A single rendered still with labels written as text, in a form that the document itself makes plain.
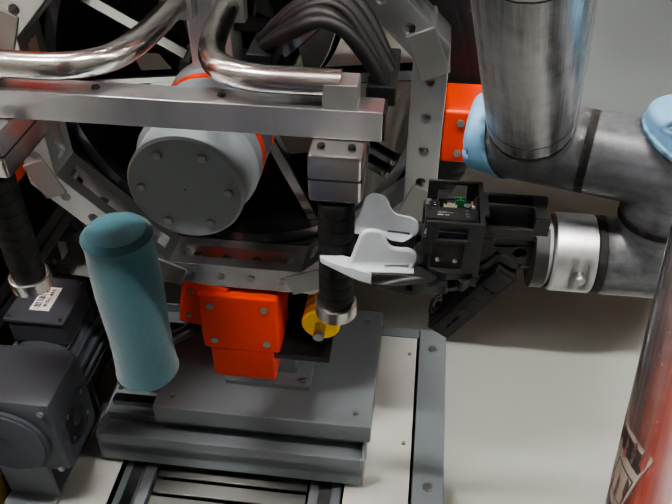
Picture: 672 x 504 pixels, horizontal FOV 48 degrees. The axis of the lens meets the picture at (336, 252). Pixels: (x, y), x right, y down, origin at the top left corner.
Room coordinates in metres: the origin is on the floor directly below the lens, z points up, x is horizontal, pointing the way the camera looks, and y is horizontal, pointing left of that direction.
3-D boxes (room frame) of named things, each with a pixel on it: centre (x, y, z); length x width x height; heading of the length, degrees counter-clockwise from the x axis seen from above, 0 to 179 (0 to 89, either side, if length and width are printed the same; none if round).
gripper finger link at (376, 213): (0.60, -0.04, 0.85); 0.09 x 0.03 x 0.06; 75
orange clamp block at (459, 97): (0.80, -0.17, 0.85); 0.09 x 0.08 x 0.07; 83
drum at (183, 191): (0.76, 0.15, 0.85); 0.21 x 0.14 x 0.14; 173
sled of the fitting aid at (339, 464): (1.01, 0.18, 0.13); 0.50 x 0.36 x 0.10; 83
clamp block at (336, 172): (0.61, 0.00, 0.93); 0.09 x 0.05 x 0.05; 173
